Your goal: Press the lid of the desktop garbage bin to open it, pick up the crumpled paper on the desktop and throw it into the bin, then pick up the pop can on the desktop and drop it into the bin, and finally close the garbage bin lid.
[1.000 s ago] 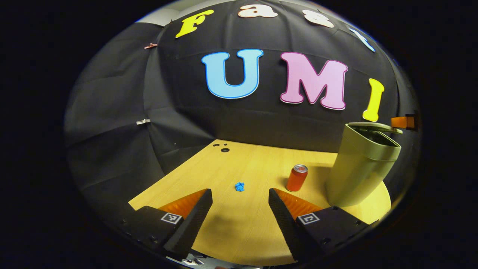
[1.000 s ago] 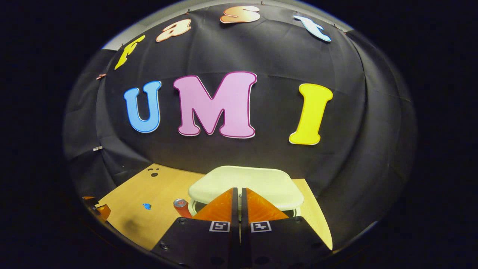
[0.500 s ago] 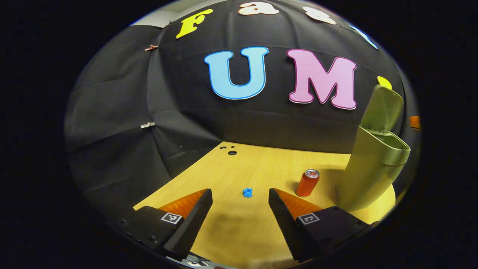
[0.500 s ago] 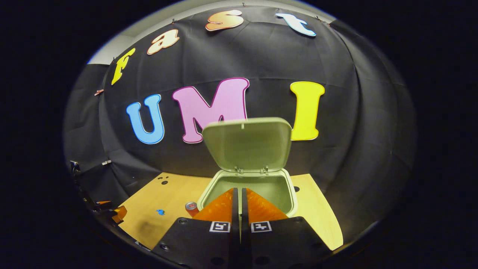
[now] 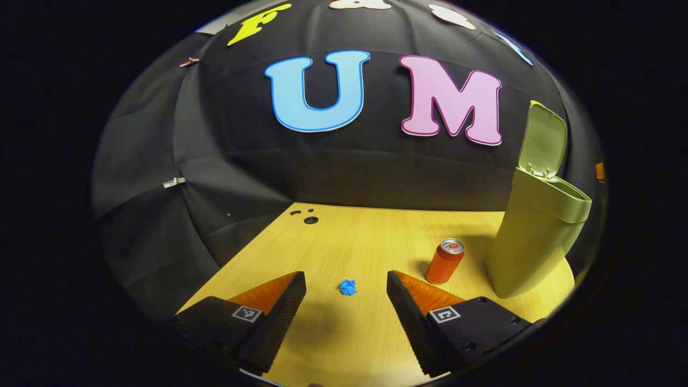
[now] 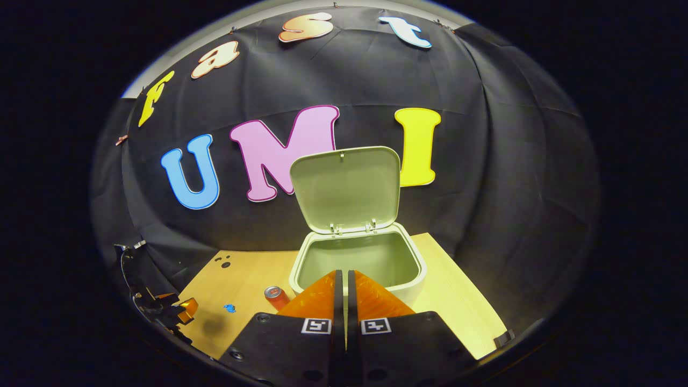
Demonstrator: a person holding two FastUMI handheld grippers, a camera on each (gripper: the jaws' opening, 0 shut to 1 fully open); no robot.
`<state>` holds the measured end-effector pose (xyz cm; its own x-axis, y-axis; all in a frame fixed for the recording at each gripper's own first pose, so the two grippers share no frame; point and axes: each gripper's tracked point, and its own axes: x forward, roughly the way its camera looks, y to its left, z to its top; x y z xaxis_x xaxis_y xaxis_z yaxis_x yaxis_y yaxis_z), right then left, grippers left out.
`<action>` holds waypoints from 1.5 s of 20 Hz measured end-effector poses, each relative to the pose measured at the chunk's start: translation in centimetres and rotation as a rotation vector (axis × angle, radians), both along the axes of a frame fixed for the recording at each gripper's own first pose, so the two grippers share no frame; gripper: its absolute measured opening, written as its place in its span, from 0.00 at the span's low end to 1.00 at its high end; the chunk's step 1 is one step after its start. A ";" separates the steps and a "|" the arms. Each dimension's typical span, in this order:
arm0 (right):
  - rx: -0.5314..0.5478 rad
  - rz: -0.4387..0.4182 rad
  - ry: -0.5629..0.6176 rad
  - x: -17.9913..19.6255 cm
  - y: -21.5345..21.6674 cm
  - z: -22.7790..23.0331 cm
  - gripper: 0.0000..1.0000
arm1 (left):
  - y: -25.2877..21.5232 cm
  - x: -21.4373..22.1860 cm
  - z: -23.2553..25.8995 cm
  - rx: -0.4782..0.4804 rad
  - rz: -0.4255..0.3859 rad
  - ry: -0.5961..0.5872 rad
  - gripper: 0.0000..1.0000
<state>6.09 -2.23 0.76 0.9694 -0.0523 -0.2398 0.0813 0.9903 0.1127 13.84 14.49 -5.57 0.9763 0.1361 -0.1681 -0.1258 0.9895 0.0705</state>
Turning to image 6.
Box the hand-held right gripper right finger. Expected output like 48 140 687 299
347 270 484 387

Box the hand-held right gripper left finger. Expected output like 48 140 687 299
218 270 346 387

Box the red pop can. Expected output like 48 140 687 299
264 286 291 311

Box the green desktop garbage bin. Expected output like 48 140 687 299
289 146 428 307

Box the wooden desktop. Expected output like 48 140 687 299
177 233 508 361

